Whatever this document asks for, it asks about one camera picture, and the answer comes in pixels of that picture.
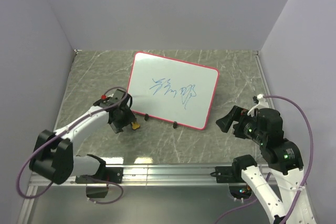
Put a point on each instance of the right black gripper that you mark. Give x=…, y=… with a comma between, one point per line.
x=244, y=114

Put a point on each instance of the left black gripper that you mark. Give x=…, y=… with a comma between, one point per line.
x=129, y=118

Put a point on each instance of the yellow whiteboard eraser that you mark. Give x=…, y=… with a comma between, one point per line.
x=135, y=125

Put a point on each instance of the white board with pink frame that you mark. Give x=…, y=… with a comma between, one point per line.
x=172, y=90

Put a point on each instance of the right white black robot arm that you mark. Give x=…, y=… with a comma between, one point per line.
x=264, y=127

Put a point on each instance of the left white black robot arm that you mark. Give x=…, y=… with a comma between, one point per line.
x=54, y=156

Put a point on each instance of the left black board foot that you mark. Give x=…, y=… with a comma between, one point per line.
x=146, y=116

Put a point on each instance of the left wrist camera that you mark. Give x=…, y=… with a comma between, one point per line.
x=105, y=99

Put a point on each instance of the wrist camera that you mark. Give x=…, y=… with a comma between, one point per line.
x=105, y=99
x=261, y=102

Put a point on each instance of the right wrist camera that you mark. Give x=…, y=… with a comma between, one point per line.
x=261, y=102

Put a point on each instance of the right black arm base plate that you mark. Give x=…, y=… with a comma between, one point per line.
x=226, y=174

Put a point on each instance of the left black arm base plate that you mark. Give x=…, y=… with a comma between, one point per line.
x=111, y=174

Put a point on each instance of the aluminium mounting rail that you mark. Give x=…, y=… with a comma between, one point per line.
x=157, y=175

